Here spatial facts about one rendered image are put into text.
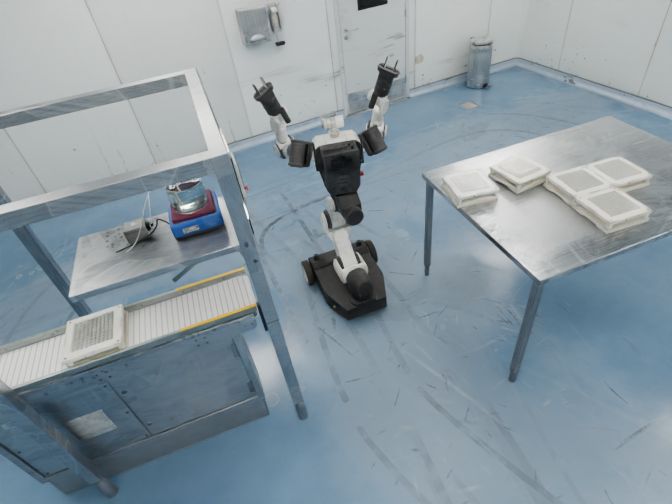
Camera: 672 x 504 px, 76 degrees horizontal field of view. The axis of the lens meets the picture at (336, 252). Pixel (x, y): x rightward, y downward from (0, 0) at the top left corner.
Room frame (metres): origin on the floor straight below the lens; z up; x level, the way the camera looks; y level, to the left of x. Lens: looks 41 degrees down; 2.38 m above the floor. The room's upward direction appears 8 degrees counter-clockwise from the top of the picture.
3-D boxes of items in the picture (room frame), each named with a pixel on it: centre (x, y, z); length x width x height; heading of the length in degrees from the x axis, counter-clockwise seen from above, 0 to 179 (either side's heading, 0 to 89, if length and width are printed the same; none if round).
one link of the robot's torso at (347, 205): (2.18, -0.11, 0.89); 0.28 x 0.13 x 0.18; 15
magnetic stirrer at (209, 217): (1.49, 0.55, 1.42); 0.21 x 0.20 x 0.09; 15
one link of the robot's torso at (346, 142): (2.21, -0.09, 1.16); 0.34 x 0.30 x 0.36; 94
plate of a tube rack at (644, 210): (1.70, -1.45, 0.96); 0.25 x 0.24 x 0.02; 11
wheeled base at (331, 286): (2.29, -0.08, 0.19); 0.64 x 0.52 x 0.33; 15
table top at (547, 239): (2.04, -1.49, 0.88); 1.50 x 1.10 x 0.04; 105
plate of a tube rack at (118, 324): (1.31, 1.11, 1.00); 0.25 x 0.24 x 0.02; 15
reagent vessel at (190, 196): (1.49, 0.55, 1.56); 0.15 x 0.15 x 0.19
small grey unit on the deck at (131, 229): (1.45, 0.77, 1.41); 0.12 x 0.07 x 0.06; 105
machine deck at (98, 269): (1.40, 0.71, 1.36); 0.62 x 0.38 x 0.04; 105
